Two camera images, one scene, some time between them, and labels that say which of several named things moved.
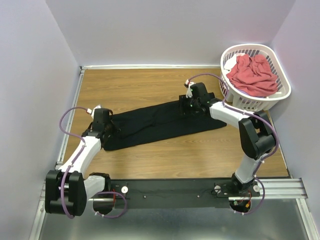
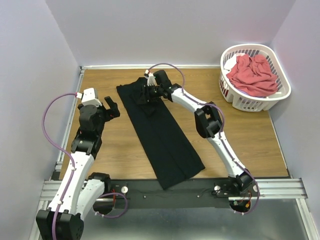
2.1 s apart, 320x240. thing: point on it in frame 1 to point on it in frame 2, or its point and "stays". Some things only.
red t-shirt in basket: (252, 76) stays
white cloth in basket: (231, 61) stays
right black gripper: (184, 102) to (149, 92)
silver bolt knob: (217, 187) stays
